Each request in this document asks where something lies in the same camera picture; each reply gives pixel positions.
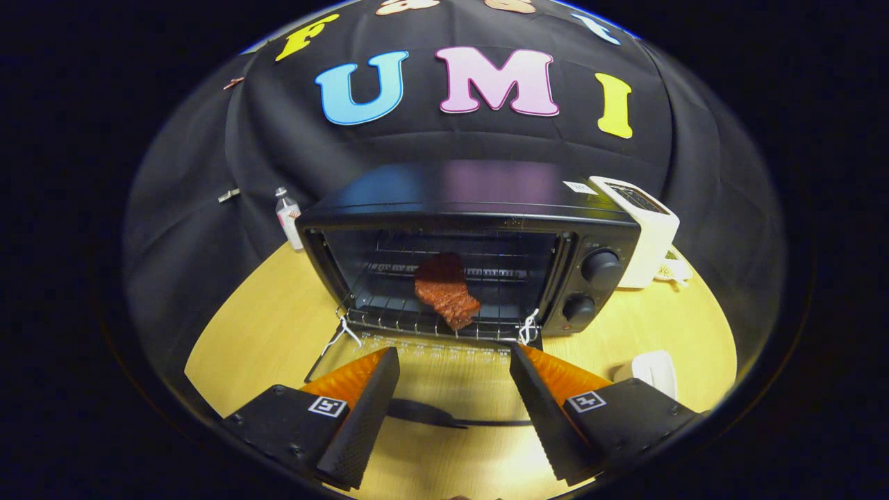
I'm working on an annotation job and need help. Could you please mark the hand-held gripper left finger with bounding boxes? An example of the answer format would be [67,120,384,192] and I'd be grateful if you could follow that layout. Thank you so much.
[224,347,401,491]

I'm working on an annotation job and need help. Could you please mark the black backdrop cloth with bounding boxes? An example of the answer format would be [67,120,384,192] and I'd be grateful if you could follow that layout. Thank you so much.
[122,0,786,390]

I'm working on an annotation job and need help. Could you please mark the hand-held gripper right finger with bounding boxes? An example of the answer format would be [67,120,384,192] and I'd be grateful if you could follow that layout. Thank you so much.
[509,343,702,487]

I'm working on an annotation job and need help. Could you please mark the white pop-up toaster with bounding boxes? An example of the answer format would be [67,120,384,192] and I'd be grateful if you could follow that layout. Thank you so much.
[589,176,681,290]

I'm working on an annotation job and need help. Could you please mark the red-brown meat slice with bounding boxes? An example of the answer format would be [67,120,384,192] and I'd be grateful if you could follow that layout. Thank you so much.
[414,253,481,331]

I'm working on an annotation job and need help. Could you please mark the white plate with green food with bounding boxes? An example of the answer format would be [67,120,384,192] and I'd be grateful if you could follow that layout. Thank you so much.
[653,250,694,285]

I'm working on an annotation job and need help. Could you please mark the small clear bottle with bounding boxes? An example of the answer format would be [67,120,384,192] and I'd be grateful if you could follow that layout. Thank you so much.
[274,186,304,251]

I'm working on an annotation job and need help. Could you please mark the white rectangular dish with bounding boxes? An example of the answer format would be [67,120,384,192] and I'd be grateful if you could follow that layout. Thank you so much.
[613,350,678,401]

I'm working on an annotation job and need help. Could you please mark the black toaster oven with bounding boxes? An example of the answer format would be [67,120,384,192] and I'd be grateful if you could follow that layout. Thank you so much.
[295,160,641,429]

